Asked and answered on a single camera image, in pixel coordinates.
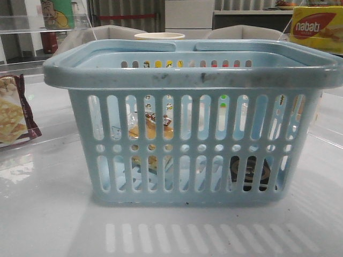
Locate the clear acrylic display shelf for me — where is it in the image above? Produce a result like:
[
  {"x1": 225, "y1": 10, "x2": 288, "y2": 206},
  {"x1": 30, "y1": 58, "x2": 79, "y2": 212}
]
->
[{"x1": 1, "y1": 13, "x2": 92, "y2": 75}]

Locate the yellow nabati wafer box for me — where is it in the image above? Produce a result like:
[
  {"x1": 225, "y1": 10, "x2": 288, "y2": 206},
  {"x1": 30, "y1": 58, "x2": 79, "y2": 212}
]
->
[{"x1": 289, "y1": 6, "x2": 342, "y2": 55}]

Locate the red fire extinguisher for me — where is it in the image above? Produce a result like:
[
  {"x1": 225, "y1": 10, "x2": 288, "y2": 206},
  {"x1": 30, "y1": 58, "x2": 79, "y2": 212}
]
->
[{"x1": 40, "y1": 32, "x2": 58, "y2": 54}]

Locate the packaged bread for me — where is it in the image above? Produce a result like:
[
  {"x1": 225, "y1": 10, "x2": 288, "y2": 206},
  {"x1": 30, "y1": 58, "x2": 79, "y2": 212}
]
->
[{"x1": 111, "y1": 111, "x2": 174, "y2": 174}]

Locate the light blue plastic basket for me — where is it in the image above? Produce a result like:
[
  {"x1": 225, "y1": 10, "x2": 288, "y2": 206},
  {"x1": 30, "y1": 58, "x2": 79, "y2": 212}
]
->
[{"x1": 43, "y1": 40, "x2": 342, "y2": 205}]

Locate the green cartoon label bottle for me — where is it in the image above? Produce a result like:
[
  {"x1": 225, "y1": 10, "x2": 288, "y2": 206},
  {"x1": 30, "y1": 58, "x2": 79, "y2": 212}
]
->
[{"x1": 40, "y1": 0, "x2": 74, "y2": 29}]

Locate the dark grey counter cabinet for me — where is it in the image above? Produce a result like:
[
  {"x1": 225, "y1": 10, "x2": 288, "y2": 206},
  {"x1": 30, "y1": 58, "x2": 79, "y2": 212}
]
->
[{"x1": 212, "y1": 10, "x2": 293, "y2": 31}]

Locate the grey armchair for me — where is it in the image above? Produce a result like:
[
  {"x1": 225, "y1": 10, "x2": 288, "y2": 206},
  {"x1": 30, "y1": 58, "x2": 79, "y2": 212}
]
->
[
  {"x1": 206, "y1": 25, "x2": 289, "y2": 41},
  {"x1": 54, "y1": 25, "x2": 146, "y2": 55}
]

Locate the maroon cracker snack packet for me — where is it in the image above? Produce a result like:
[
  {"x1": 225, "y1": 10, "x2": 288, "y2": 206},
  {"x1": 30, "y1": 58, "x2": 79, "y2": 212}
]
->
[{"x1": 1, "y1": 74, "x2": 42, "y2": 148}]

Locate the white refrigerator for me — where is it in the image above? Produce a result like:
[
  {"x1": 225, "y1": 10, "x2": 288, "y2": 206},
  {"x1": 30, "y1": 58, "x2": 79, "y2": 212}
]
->
[{"x1": 165, "y1": 0, "x2": 214, "y2": 29}]

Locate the plate of fruit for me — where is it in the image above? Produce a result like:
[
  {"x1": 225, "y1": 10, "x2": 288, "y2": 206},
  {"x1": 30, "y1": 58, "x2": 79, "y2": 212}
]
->
[{"x1": 275, "y1": 0, "x2": 298, "y2": 10}]

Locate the grey armchair on right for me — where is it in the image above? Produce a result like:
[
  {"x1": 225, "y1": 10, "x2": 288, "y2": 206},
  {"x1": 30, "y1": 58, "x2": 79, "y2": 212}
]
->
[{"x1": 206, "y1": 25, "x2": 289, "y2": 41}]

